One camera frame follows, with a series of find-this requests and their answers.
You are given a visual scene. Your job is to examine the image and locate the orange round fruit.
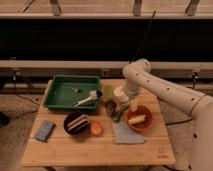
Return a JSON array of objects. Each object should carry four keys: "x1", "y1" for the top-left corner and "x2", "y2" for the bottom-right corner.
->
[{"x1": 90, "y1": 121, "x2": 103, "y2": 136}]

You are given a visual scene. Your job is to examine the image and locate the green pepper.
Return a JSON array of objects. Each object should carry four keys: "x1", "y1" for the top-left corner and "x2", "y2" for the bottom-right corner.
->
[{"x1": 112, "y1": 105, "x2": 128, "y2": 122}]

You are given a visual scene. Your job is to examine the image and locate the blue sponge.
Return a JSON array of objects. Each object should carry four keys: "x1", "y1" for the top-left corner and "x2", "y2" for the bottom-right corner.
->
[{"x1": 34, "y1": 120, "x2": 55, "y2": 142}]

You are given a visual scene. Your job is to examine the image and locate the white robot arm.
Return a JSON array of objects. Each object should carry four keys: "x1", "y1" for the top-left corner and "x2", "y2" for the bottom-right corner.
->
[{"x1": 122, "y1": 59, "x2": 213, "y2": 171}]

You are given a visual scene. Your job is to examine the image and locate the small metal fork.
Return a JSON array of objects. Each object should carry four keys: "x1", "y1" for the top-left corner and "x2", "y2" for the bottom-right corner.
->
[{"x1": 64, "y1": 85, "x2": 79, "y2": 93}]

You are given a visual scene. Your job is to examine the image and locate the white dish brush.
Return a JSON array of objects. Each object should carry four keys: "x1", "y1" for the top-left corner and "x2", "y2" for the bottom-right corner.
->
[{"x1": 74, "y1": 90, "x2": 102, "y2": 107}]

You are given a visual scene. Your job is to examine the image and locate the light green cup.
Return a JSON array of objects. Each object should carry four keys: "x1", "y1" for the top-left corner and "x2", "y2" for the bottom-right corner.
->
[{"x1": 103, "y1": 85, "x2": 114, "y2": 101}]

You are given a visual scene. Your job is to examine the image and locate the green plastic tray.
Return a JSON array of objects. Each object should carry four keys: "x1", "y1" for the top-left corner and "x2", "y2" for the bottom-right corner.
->
[{"x1": 43, "y1": 75, "x2": 100, "y2": 112}]

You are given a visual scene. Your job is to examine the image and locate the black floor cable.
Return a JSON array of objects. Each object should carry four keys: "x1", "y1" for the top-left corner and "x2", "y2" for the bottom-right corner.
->
[{"x1": 165, "y1": 114, "x2": 194, "y2": 127}]

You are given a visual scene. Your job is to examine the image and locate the orange bowl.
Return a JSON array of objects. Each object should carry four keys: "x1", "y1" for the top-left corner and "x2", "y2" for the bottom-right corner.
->
[{"x1": 125, "y1": 106, "x2": 153, "y2": 132}]

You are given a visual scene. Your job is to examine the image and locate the wooden table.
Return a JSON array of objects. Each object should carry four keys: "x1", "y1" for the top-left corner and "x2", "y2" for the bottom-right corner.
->
[{"x1": 21, "y1": 89, "x2": 175, "y2": 167}]

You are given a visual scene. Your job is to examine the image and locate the grey metal cup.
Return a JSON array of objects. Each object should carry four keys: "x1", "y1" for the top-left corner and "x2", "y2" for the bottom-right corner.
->
[{"x1": 105, "y1": 101, "x2": 117, "y2": 116}]

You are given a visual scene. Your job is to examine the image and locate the grey cloth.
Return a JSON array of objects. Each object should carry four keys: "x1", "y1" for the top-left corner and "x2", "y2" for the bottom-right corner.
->
[{"x1": 112, "y1": 121, "x2": 145, "y2": 144}]

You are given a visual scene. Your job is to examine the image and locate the black bowl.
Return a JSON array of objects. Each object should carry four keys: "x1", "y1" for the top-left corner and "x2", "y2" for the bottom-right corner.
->
[{"x1": 63, "y1": 112, "x2": 89, "y2": 135}]

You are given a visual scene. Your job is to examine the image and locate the white cup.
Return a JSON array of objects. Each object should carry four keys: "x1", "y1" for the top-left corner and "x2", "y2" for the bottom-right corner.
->
[{"x1": 114, "y1": 86, "x2": 129, "y2": 103}]

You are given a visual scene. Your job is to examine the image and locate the layered cake slice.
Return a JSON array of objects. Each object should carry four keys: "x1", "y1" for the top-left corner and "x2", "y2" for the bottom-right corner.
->
[{"x1": 67, "y1": 115, "x2": 88, "y2": 131}]

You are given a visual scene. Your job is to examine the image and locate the black hanging cable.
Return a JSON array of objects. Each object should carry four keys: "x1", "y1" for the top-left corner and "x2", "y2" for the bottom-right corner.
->
[{"x1": 128, "y1": 9, "x2": 157, "y2": 64}]

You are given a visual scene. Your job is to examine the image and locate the yellow corn cob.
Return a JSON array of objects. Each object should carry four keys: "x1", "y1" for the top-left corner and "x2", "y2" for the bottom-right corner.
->
[{"x1": 128, "y1": 115, "x2": 146, "y2": 125}]

